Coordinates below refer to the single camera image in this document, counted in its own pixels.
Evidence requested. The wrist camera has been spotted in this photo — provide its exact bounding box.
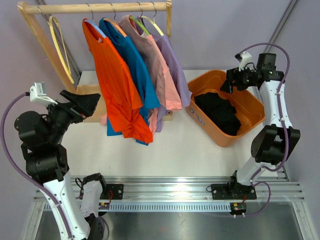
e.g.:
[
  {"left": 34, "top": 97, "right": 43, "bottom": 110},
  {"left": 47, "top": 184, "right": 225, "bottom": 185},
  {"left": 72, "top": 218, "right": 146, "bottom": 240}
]
[
  {"left": 29, "top": 82, "right": 58, "bottom": 107},
  {"left": 234, "top": 51, "right": 252, "bottom": 72}
]

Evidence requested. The black t shirt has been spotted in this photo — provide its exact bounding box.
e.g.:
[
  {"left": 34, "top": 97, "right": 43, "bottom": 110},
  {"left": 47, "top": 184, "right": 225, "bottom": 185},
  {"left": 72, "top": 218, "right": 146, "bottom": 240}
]
[{"left": 194, "top": 92, "right": 242, "bottom": 136}]

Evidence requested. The purple t shirt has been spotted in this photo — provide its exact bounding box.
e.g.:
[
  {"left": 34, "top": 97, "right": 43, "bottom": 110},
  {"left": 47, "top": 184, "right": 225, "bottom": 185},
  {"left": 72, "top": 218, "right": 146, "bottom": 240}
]
[{"left": 137, "top": 21, "right": 193, "bottom": 133}]

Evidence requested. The wooden clothes rack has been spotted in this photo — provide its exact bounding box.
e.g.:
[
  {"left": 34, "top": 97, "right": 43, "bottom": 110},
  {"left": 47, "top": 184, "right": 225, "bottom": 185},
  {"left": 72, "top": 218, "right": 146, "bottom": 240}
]
[{"left": 17, "top": 0, "right": 174, "bottom": 123}]

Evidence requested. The orange tan hanger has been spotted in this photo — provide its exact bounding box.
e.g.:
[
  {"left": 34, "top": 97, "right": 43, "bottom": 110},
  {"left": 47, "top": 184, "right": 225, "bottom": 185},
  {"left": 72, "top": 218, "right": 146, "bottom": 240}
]
[{"left": 103, "top": 2, "right": 127, "bottom": 37}]

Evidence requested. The blue t shirt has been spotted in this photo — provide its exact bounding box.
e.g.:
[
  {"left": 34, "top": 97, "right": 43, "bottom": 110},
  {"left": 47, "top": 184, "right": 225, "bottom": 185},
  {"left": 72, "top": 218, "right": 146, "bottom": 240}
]
[{"left": 98, "top": 17, "right": 161, "bottom": 146}]

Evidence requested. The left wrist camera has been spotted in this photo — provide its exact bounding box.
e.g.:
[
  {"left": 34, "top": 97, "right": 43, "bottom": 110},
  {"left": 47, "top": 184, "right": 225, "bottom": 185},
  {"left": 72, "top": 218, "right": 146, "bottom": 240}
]
[{"left": 29, "top": 82, "right": 58, "bottom": 107}]

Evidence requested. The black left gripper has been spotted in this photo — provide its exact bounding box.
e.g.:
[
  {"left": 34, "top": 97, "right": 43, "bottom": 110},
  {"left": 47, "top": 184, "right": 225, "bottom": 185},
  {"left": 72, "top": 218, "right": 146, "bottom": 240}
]
[{"left": 44, "top": 89, "right": 100, "bottom": 143}]

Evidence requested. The pink t shirt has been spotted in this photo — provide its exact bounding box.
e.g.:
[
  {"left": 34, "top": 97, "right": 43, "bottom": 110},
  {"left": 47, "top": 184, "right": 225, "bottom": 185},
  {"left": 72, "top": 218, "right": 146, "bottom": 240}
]
[{"left": 120, "top": 15, "right": 183, "bottom": 134}]

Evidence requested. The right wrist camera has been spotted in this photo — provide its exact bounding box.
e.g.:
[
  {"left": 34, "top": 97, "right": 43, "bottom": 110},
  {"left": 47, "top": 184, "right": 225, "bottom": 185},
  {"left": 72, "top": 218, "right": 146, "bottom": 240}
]
[{"left": 234, "top": 51, "right": 252, "bottom": 72}]

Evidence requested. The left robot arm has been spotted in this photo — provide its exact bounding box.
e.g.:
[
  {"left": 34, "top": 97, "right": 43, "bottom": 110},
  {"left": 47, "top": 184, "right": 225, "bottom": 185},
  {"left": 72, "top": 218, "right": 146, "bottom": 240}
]
[{"left": 14, "top": 86, "right": 108, "bottom": 240}]

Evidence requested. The light blue hanger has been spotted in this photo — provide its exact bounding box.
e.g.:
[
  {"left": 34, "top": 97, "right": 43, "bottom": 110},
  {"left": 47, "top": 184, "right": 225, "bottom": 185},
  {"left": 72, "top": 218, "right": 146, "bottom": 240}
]
[{"left": 84, "top": 3, "right": 106, "bottom": 39}]

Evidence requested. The orange t shirt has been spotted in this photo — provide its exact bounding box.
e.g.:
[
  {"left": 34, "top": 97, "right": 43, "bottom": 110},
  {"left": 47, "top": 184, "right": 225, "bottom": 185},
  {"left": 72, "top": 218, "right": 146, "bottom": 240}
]
[{"left": 82, "top": 18, "right": 153, "bottom": 144}]

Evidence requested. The orange plastic basket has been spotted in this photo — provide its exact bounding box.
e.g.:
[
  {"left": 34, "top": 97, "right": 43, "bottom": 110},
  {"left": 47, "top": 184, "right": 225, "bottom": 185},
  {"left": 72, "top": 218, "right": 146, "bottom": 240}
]
[{"left": 186, "top": 69, "right": 265, "bottom": 147}]

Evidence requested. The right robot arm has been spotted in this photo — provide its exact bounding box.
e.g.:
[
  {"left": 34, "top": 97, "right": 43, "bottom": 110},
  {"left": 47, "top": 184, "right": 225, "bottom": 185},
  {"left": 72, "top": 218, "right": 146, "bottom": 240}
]
[{"left": 210, "top": 51, "right": 301, "bottom": 200}]

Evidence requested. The yellow hanger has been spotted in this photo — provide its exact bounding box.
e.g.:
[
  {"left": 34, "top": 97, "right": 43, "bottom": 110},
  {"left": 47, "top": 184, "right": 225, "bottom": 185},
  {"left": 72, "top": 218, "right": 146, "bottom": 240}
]
[{"left": 47, "top": 15, "right": 75, "bottom": 84}]

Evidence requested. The aluminium frame rail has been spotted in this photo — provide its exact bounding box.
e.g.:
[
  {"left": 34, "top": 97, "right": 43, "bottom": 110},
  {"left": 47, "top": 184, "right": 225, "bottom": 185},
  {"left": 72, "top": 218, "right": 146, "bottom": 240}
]
[{"left": 103, "top": 171, "right": 317, "bottom": 240}]

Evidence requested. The green hanger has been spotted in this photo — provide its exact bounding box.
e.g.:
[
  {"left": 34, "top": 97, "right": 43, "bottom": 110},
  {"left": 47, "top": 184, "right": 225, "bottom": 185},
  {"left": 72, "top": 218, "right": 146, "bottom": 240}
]
[{"left": 129, "top": 1, "right": 150, "bottom": 36}]

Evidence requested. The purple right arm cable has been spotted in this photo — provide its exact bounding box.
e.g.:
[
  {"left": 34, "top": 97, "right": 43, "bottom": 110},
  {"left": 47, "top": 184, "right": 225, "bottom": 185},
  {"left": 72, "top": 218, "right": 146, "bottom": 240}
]
[{"left": 234, "top": 42, "right": 292, "bottom": 218}]

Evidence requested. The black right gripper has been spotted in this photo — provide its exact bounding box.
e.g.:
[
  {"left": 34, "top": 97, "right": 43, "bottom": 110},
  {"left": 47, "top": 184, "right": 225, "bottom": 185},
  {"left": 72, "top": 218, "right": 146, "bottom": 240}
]
[{"left": 220, "top": 64, "right": 257, "bottom": 94}]

